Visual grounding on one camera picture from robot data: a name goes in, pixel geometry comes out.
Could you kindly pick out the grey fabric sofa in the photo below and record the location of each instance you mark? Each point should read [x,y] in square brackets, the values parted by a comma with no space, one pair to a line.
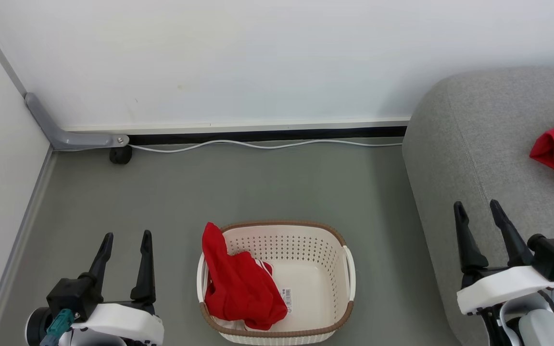
[479,144]

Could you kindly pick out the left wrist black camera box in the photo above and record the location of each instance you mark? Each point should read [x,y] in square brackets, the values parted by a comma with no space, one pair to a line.
[70,295]

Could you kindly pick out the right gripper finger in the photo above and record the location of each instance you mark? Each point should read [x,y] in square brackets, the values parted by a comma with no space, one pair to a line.
[510,235]
[467,245]

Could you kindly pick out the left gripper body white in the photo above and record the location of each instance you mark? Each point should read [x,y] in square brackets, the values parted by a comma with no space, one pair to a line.
[123,321]

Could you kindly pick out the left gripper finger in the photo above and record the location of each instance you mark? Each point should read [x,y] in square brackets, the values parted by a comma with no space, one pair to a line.
[99,262]
[144,269]

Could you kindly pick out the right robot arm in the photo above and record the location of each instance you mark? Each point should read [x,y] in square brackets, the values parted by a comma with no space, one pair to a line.
[536,329]

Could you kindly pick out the white laundry basket brown rim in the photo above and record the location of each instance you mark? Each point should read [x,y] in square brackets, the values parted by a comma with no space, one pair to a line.
[315,283]

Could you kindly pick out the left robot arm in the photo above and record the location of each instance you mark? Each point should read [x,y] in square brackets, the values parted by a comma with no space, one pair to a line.
[34,327]

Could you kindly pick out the white partition bottom rail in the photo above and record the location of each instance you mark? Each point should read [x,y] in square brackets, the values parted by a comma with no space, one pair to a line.
[238,127]

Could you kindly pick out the grey metal partition foot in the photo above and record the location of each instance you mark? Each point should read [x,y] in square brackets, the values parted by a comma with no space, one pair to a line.
[63,138]

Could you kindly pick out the black caster wheel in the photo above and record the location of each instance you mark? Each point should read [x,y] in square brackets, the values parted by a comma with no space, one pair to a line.
[120,155]

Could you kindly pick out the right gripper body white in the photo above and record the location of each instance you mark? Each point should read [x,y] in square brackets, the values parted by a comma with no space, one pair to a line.
[503,288]

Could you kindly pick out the teal left camera connector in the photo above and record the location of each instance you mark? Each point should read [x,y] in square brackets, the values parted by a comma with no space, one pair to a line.
[60,323]

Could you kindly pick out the grey partition bottom rail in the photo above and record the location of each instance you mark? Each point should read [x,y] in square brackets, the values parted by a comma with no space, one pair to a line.
[22,230]

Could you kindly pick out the small red garment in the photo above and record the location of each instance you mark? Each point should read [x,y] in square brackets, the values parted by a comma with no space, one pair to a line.
[238,293]

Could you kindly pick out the paper barcode label sticker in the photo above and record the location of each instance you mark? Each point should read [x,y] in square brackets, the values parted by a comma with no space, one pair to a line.
[286,300]

